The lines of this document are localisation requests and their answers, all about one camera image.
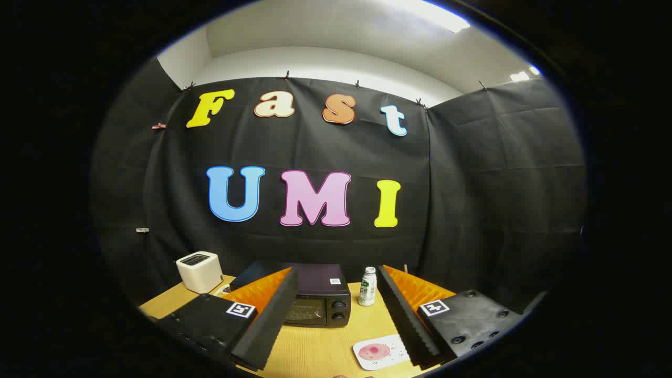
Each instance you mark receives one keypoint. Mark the black toaster oven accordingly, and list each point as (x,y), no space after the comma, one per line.
(321,286)

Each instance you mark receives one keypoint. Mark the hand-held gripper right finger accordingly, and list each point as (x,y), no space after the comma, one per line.
(401,315)

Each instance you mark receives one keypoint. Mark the small dish of beige snacks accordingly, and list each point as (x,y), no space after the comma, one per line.
(222,291)

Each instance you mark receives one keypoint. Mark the round pink food slice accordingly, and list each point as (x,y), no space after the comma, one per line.
(374,352)

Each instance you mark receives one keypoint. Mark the white bread toaster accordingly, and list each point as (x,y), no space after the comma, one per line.
(199,270)

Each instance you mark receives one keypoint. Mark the white square plate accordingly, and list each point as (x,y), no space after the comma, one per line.
(396,344)

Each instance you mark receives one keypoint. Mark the white drink bottle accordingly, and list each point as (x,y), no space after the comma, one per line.
(367,289)

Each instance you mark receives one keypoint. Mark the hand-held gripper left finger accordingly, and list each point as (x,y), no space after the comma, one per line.
(273,320)

